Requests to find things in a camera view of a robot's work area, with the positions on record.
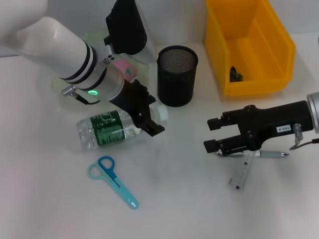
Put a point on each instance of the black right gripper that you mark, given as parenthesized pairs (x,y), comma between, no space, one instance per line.
(269,122)

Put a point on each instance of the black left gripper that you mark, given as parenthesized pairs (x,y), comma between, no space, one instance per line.
(134,99)

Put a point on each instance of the clear water bottle green label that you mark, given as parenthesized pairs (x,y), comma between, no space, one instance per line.
(104,132)

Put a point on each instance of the pink toy peach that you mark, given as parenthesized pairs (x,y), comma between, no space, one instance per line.
(125,69)

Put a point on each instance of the green plastic wrapper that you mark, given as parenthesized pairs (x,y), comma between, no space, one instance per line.
(234,74)

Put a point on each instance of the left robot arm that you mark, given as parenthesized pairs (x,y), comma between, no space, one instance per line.
(57,47)

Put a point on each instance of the transparent plastic ruler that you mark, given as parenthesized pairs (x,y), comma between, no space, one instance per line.
(240,174)

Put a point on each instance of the black mesh pen holder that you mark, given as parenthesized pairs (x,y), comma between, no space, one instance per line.
(175,84)

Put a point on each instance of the grey white pen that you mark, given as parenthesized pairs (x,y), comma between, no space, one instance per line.
(271,154)

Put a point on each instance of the blue scissors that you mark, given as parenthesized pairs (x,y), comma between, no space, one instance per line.
(119,186)

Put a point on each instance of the green glass fruit plate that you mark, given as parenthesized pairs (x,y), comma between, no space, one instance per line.
(94,36)

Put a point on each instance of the yellow plastic bin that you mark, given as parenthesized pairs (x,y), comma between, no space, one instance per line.
(264,49)

